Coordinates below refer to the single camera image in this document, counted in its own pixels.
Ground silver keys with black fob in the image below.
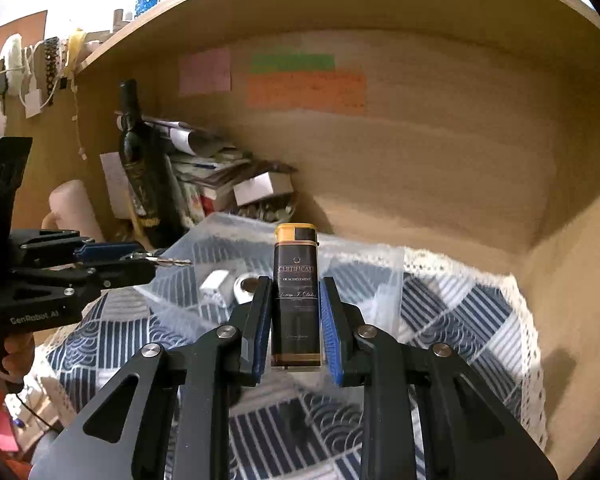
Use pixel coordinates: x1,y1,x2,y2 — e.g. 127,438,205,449
123,252,193,266

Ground white travel adapter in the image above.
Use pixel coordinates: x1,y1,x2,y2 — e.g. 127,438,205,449
199,269,232,297

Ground white handheld device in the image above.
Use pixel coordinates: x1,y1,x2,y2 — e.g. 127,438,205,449
233,273,259,304

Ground left hand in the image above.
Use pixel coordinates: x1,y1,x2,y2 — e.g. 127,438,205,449
0,333,35,382

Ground white note paper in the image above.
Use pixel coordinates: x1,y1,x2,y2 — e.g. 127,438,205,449
99,152,132,220

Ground blue patterned lace cloth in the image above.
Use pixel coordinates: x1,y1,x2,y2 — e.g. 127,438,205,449
32,214,556,479

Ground dark wine bottle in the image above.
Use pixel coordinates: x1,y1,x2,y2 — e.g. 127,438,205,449
119,79,180,249

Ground clear plastic box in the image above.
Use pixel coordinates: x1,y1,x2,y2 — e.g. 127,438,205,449
137,214,403,340

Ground stack of papers and books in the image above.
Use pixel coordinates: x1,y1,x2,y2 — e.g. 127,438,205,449
142,116,298,228

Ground white fluffy pompom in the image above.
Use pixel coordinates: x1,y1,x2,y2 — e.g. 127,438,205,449
1,34,26,96

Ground small white cardboard box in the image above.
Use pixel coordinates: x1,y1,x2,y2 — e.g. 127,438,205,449
233,171,294,206

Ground pink sticky note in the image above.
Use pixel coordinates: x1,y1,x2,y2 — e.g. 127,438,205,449
178,47,232,96

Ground green sticky note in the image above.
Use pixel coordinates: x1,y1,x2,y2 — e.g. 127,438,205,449
249,53,336,74

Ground orange sticky note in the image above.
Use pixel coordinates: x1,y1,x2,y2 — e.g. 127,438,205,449
246,70,367,116

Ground wooden shelf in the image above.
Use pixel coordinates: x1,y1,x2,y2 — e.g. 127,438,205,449
79,0,600,258

